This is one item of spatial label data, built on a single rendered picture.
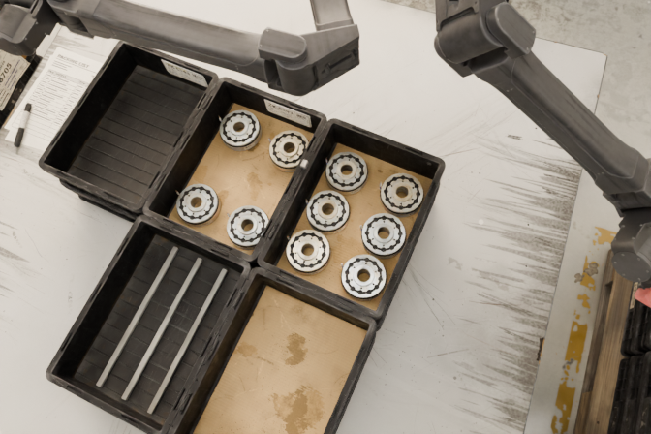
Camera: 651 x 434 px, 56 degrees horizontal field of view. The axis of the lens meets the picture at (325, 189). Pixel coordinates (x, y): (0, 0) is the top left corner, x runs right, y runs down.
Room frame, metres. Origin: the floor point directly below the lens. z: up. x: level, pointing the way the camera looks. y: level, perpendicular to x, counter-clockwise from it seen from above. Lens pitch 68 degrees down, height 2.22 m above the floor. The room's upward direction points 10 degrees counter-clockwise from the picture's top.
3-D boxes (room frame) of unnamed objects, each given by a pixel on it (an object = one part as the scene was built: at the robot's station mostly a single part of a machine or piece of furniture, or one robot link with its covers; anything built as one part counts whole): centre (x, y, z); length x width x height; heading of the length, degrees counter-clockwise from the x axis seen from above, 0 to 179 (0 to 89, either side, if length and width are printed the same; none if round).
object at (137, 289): (0.30, 0.42, 0.87); 0.40 x 0.30 x 0.11; 145
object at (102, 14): (0.61, 0.18, 1.45); 0.43 x 0.06 x 0.11; 61
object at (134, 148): (0.80, 0.44, 0.87); 0.40 x 0.30 x 0.11; 145
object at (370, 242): (0.41, -0.11, 0.86); 0.10 x 0.10 x 0.01
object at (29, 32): (0.68, 0.40, 1.45); 0.12 x 0.11 x 0.09; 62
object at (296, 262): (0.40, 0.07, 0.86); 0.10 x 0.10 x 0.01
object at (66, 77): (1.04, 0.72, 0.70); 0.33 x 0.23 x 0.01; 151
